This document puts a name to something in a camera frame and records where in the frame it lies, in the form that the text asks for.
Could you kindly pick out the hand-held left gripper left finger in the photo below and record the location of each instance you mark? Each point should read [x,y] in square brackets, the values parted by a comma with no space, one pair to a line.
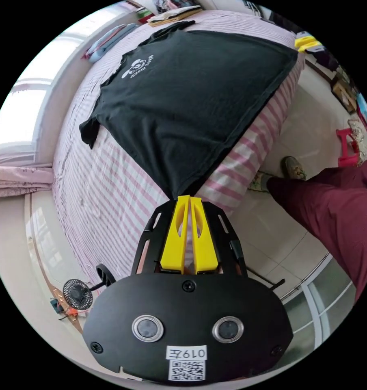
[173,243]

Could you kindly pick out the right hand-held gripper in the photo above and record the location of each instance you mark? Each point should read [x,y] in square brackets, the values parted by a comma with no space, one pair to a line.
[326,59]

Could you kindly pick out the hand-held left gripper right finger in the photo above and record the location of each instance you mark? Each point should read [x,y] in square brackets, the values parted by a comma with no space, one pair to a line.
[204,246]

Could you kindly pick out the black t-shirt with white print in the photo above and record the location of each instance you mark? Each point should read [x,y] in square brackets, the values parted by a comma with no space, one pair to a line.
[183,109]

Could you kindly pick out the bed with pink striped sheet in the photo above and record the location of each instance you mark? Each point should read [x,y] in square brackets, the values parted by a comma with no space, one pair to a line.
[104,189]

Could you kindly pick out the floral cushion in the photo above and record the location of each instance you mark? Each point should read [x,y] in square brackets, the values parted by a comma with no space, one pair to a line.
[361,137]

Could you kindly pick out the small black clip fan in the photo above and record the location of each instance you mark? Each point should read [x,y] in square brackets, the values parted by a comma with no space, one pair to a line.
[76,294]

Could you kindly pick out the red stool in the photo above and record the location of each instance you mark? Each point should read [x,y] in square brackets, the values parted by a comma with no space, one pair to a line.
[348,147]

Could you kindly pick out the person's body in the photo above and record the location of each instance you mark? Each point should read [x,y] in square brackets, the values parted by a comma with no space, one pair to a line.
[332,207]

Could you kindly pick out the pile of clothes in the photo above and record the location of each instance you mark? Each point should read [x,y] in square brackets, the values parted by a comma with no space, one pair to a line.
[171,16]

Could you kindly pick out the pink curtain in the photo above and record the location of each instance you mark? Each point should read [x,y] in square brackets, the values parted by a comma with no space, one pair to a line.
[19,179]

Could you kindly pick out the pink and blue pillow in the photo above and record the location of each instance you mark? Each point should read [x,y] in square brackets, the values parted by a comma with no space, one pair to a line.
[110,41]

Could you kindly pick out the window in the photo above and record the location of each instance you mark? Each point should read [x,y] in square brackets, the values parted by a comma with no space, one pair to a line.
[28,100]

